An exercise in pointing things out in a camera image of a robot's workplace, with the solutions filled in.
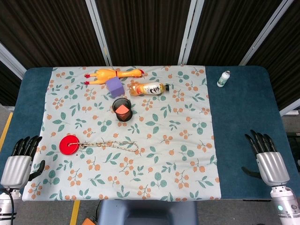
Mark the black mesh pen cup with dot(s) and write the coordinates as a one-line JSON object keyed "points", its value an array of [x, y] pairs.
{"points": [[122, 110]]}

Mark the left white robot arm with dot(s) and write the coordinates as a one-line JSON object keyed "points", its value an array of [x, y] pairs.
{"points": [[7, 205]]}

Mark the floral patterned tablecloth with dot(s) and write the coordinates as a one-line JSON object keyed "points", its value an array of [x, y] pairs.
{"points": [[131, 140]]}

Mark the yellow rubber chicken toy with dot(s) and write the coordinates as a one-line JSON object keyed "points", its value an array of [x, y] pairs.
{"points": [[110, 76]]}

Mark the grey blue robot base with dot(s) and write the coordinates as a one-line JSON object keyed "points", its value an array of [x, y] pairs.
{"points": [[147, 212]]}

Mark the purple foam cube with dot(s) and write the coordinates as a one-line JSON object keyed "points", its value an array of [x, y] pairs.
{"points": [[115, 87]]}

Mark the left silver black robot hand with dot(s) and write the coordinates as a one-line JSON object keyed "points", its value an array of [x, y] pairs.
{"points": [[16, 165]]}

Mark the small white green bottle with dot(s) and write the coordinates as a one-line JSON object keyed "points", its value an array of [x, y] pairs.
{"points": [[223, 79]]}

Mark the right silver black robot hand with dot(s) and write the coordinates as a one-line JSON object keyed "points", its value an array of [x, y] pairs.
{"points": [[273, 166]]}

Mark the orange pedal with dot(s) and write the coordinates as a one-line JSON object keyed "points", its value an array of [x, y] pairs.
{"points": [[87, 221]]}

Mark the blue table cover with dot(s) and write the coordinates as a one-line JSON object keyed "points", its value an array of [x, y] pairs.
{"points": [[243, 131]]}

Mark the orange drink bottle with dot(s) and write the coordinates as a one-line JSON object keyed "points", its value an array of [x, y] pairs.
{"points": [[147, 89]]}

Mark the red disc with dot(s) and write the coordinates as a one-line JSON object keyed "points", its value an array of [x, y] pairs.
{"points": [[69, 145]]}

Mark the orange cube block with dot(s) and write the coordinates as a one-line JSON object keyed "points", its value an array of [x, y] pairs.
{"points": [[122, 109]]}

